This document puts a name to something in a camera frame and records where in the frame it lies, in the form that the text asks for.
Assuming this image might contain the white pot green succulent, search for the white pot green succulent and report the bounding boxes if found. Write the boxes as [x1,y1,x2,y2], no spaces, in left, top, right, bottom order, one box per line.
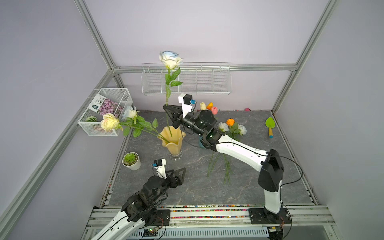
[122,152,141,171]

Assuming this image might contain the white blue rose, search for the white blue rose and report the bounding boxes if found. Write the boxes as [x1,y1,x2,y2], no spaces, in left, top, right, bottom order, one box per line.
[158,50,184,137]

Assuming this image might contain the white rose on table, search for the white rose on table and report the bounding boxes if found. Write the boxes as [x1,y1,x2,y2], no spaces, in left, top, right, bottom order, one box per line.
[218,122,229,133]

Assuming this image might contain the long white wire basket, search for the long white wire basket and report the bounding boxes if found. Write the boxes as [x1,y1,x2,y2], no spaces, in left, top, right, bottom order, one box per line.
[142,62,232,95]

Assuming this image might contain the teal cylinder vase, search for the teal cylinder vase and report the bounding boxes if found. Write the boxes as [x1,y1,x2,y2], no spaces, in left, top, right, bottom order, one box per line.
[198,140,206,149]

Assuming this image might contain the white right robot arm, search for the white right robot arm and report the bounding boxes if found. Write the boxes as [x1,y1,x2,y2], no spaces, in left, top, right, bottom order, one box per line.
[163,104,284,224]

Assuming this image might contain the cream white tulip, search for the cream white tulip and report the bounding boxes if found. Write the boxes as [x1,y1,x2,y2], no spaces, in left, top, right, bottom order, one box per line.
[200,102,207,111]

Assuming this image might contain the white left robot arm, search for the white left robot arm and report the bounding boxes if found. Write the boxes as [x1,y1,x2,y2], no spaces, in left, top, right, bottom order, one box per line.
[93,168,186,240]

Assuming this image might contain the green garden trowel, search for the green garden trowel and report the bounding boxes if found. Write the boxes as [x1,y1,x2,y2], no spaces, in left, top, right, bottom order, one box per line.
[265,117,276,139]

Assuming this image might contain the cream yellow rose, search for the cream yellow rose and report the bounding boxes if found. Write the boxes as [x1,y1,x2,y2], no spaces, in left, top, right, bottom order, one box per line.
[101,114,170,144]

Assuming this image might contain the orange yellow tulip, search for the orange yellow tulip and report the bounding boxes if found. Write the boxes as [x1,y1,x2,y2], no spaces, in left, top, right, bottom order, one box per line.
[206,103,214,110]

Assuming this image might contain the orange ranunculus flower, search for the orange ranunculus flower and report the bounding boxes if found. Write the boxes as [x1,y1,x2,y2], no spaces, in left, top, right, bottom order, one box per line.
[226,119,235,127]

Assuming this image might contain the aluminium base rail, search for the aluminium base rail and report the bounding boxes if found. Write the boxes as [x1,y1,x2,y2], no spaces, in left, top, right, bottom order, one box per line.
[81,205,341,240]

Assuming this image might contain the seed packet purple flowers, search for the seed packet purple flowers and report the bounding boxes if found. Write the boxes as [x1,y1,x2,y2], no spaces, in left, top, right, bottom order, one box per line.
[88,94,123,118]

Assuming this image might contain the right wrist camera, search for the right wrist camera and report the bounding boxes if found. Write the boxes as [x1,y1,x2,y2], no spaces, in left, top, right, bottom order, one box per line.
[178,94,196,118]

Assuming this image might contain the square white wire basket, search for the square white wire basket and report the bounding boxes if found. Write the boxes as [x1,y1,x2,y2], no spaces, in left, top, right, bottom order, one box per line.
[78,88,133,137]

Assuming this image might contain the pink tulip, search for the pink tulip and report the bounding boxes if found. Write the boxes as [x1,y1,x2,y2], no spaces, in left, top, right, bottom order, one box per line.
[211,107,219,115]

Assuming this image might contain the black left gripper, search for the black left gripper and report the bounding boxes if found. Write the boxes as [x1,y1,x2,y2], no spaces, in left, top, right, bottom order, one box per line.
[149,167,186,204]

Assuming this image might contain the yellow wavy glass vase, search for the yellow wavy glass vase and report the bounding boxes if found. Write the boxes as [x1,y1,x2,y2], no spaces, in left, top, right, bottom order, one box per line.
[158,126,186,160]

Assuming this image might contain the green striped ball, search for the green striped ball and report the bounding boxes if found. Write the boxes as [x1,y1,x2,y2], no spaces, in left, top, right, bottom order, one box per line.
[85,116,98,123]

